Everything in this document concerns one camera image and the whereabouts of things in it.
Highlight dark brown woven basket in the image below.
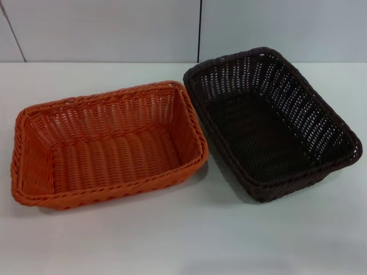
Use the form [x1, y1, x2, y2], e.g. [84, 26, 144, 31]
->
[182, 48, 364, 205]

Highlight orange woven basket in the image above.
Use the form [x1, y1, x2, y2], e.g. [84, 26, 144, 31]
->
[10, 80, 208, 212]

